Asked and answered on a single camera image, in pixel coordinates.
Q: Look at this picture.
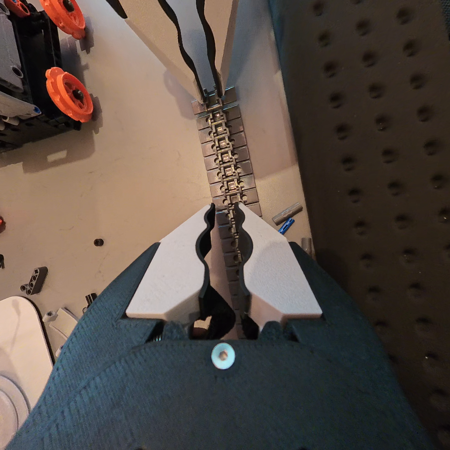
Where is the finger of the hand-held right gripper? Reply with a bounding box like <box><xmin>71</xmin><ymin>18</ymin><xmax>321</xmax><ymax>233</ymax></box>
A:
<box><xmin>195</xmin><ymin>0</ymin><xmax>240</xmax><ymax>98</ymax></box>
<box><xmin>119</xmin><ymin>0</ymin><xmax>207</xmax><ymax>103</ymax></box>

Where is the grey toy track chain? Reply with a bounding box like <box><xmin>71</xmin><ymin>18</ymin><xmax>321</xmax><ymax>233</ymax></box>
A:
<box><xmin>191</xmin><ymin>86</ymin><xmax>263</xmax><ymax>339</ymax></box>

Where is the dark grey short bent liftarm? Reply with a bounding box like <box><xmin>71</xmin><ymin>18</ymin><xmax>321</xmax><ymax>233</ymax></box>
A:
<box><xmin>20</xmin><ymin>266</ymin><xmax>49</xmax><ymax>295</ymax></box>

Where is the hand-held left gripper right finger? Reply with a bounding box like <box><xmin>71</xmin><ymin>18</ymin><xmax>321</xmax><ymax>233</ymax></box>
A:
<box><xmin>233</xmin><ymin>203</ymin><xmax>323</xmax><ymax>329</ymax></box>

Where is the light grey curved panel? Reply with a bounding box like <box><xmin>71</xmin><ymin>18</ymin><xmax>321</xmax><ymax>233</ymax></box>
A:
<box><xmin>42</xmin><ymin>307</ymin><xmax>80</xmax><ymax>356</ymax></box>

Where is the dark studded panel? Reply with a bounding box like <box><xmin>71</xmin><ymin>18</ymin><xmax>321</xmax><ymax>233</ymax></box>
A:
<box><xmin>268</xmin><ymin>0</ymin><xmax>450</xmax><ymax>450</ymax></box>

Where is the toy vehicle with orange wheels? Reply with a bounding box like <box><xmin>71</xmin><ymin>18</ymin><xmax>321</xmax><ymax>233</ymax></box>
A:
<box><xmin>0</xmin><ymin>0</ymin><xmax>95</xmax><ymax>152</ymax></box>

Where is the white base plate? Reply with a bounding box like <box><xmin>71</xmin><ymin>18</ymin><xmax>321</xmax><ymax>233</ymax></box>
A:
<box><xmin>0</xmin><ymin>296</ymin><xmax>55</xmax><ymax>450</ymax></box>

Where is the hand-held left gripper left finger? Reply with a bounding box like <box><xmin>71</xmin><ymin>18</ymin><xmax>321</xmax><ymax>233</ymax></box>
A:
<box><xmin>125</xmin><ymin>203</ymin><xmax>216</xmax><ymax>322</ymax></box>

